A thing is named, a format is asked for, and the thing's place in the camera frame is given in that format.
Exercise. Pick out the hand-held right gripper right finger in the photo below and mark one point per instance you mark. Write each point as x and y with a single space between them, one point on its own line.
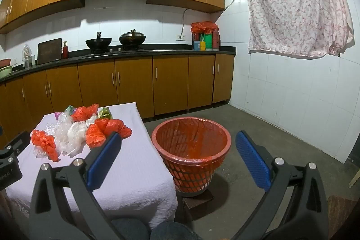
253 161

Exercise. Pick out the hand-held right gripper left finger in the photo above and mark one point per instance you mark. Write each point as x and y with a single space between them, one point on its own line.
102 164

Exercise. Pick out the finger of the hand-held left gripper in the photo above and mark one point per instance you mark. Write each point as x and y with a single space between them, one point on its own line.
21 143

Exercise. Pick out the gold foil bag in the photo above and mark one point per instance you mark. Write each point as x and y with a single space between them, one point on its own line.
104 113

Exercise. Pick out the orange mesh waste basket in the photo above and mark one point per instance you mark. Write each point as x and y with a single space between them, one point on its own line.
191 175

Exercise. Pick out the red bin liner bag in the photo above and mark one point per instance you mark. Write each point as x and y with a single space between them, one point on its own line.
191 138

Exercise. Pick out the white tablecloth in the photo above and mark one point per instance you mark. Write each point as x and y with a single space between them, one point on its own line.
135 172

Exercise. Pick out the dark brown low stool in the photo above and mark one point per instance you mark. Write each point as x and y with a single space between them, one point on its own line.
197 202

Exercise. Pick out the person's left leg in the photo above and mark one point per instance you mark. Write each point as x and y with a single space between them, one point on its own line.
129 230

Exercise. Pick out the person's leg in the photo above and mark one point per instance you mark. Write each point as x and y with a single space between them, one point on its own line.
129 230
171 233

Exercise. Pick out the red basin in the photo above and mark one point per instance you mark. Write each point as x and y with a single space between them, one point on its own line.
5 62

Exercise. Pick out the wooden base cabinets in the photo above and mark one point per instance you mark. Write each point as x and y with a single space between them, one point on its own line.
135 82

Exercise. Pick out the clear bag of kitchen goods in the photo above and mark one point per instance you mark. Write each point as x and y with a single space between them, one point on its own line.
28 53

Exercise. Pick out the dark wooden cutting board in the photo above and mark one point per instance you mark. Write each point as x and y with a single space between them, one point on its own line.
49 51

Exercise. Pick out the person's right leg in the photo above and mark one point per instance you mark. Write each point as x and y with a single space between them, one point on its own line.
171 233

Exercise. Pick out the red bottle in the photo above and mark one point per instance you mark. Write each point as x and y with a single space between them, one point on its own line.
65 51

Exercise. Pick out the brown wooden panel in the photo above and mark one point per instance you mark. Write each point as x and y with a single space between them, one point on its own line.
341 212

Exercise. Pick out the wooden stick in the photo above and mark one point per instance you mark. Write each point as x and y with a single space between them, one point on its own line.
355 176

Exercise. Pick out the gas stove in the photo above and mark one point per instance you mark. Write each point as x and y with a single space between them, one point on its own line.
115 51

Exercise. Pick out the red canister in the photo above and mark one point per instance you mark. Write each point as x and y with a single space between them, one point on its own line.
216 41

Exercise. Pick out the blue box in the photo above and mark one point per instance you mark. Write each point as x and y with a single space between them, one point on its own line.
198 46

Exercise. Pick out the green container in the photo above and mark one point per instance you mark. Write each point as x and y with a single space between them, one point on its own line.
208 41

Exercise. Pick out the black wok with lid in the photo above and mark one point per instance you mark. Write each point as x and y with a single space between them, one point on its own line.
132 39

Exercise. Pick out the black kitchen countertop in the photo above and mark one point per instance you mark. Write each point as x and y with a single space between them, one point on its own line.
168 53

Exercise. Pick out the red bag over containers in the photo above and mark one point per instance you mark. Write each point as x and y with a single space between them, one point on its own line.
204 27

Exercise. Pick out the pink floral cloth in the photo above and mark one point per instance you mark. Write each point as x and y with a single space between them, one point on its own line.
295 3

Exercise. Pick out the white wall socket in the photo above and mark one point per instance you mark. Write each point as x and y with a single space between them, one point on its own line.
181 37

